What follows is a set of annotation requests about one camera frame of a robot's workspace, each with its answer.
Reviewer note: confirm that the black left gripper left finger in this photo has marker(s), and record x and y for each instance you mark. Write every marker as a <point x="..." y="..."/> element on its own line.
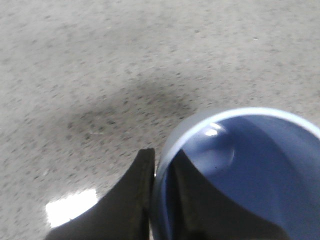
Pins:
<point x="123" y="213"/>

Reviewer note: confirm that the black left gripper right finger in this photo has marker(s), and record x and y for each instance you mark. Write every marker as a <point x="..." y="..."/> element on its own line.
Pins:
<point x="196" y="210"/>

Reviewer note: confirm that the blue plastic cup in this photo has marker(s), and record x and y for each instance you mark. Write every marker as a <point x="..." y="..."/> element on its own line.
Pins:
<point x="264" y="159"/>

